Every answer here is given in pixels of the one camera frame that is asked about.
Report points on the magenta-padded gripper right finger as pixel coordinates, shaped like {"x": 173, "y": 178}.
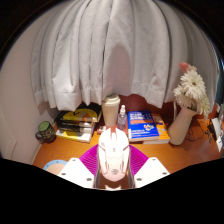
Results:
{"x": 150, "y": 171}

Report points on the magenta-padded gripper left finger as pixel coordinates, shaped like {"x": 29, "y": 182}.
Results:
{"x": 75, "y": 171}

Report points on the white computer mouse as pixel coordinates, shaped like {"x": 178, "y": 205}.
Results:
{"x": 113, "y": 155}

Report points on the round cartoon-print mouse pad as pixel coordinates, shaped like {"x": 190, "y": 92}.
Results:
{"x": 53, "y": 165}

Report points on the white and yellow book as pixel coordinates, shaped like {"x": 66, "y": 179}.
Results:
{"x": 73, "y": 136}

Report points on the blue book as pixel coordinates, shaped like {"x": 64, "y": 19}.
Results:
{"x": 142, "y": 126}

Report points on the dark green mug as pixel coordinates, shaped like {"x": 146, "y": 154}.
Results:
{"x": 46, "y": 131}

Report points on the white pitcher vase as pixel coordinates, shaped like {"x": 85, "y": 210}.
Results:
{"x": 181, "y": 128}

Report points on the yellow and black book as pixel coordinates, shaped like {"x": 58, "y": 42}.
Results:
{"x": 81, "y": 115}

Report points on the clear spray bottle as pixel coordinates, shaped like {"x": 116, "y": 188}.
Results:
{"x": 122, "y": 120}

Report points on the cream lidded tumbler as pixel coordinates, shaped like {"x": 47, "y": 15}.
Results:
{"x": 110, "y": 111}

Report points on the white flower bouquet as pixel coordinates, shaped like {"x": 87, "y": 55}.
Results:
{"x": 193, "y": 88}

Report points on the white pleated curtain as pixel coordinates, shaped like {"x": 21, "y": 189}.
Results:
{"x": 116, "y": 50}

